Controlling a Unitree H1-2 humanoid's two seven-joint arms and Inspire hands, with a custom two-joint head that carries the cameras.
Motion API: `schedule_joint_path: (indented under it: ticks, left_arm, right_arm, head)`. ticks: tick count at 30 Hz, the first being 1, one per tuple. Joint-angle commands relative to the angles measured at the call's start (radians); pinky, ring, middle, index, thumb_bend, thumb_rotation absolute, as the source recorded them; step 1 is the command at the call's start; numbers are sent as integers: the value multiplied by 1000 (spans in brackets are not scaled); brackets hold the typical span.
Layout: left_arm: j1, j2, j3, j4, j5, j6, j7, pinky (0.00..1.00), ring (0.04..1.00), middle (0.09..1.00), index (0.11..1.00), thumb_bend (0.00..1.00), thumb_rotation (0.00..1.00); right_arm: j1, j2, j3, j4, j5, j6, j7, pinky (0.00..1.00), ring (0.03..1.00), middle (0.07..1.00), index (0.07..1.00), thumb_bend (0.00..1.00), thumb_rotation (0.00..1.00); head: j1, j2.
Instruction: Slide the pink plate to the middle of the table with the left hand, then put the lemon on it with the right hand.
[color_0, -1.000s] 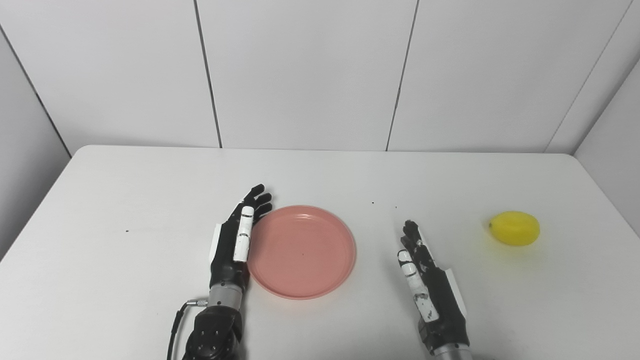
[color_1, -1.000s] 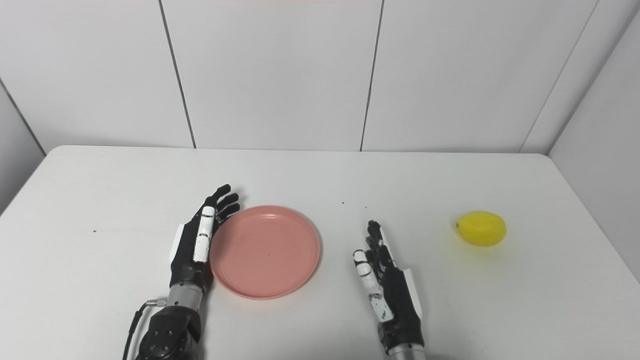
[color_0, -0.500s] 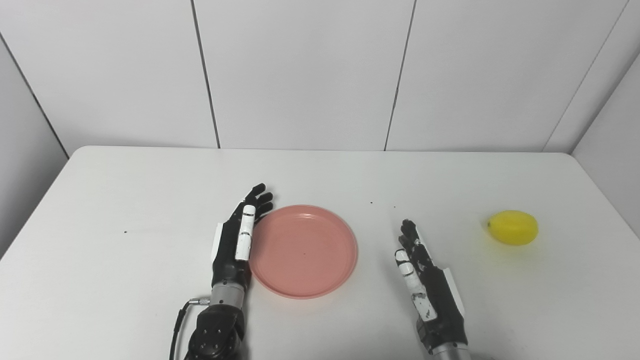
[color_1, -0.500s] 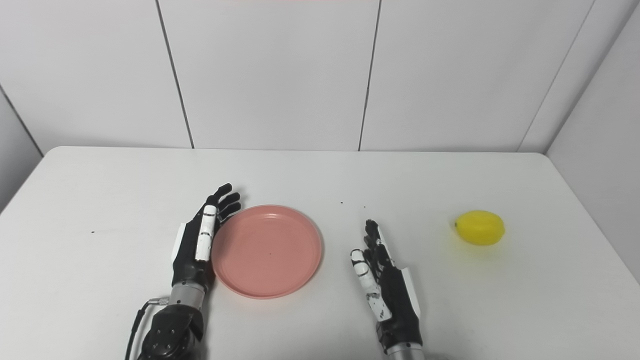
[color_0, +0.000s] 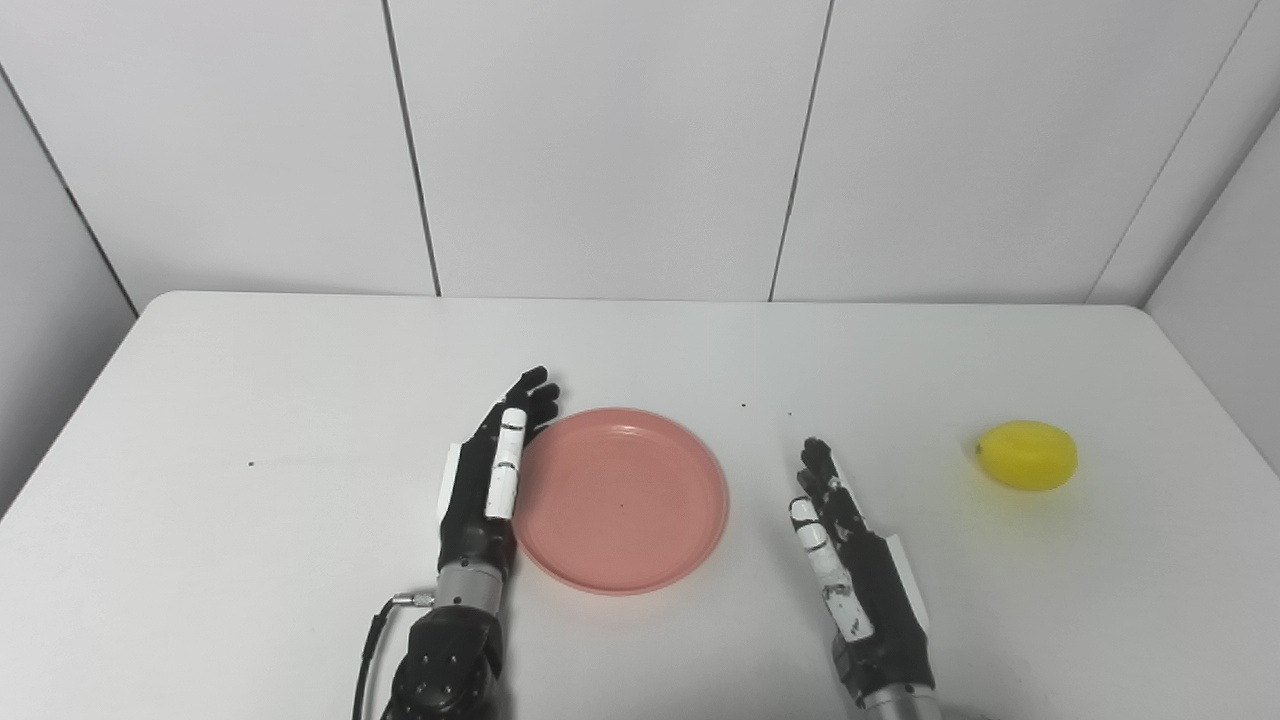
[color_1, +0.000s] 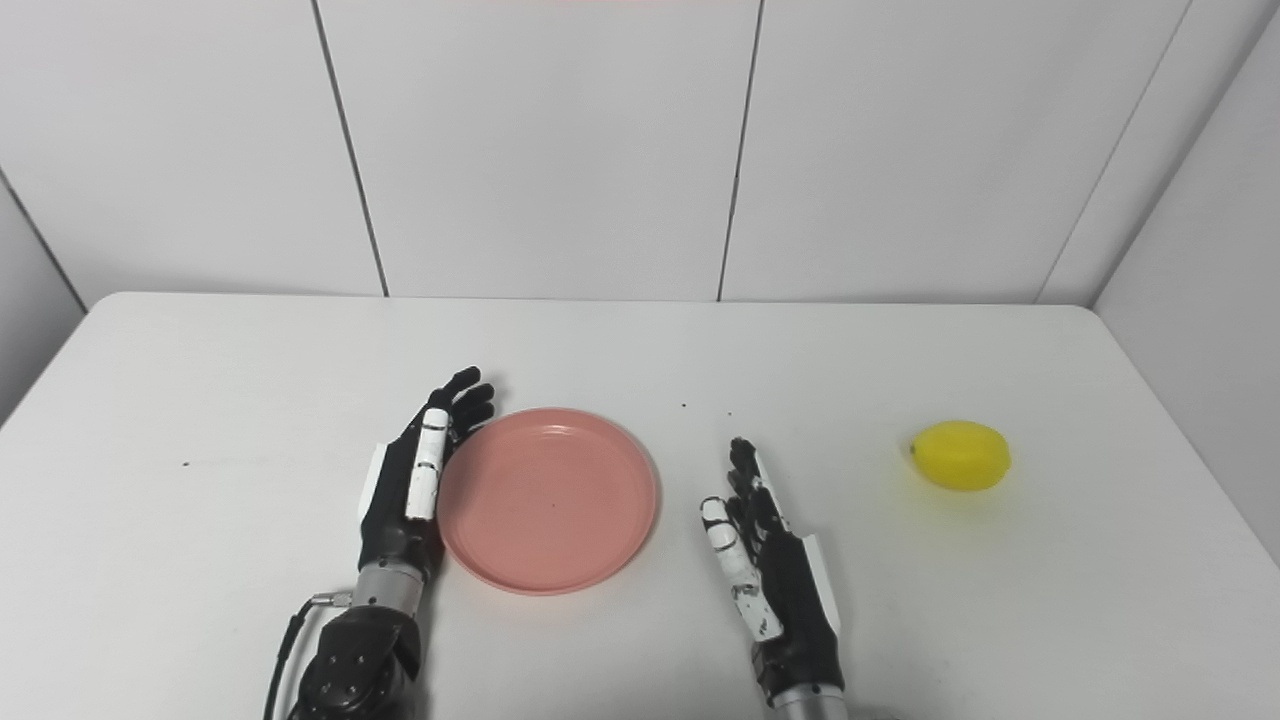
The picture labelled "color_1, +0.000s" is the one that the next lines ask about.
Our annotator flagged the yellow lemon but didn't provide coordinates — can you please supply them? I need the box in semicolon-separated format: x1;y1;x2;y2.
909;420;1012;493

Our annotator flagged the pink round plate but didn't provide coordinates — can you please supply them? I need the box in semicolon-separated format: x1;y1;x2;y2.
437;406;660;597

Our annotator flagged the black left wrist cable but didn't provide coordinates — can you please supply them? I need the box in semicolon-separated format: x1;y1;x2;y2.
262;591;355;720

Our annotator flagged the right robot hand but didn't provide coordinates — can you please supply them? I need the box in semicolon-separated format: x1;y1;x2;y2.
699;437;847;707

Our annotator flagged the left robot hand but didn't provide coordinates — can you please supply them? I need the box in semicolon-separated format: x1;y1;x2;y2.
357;366;497;589

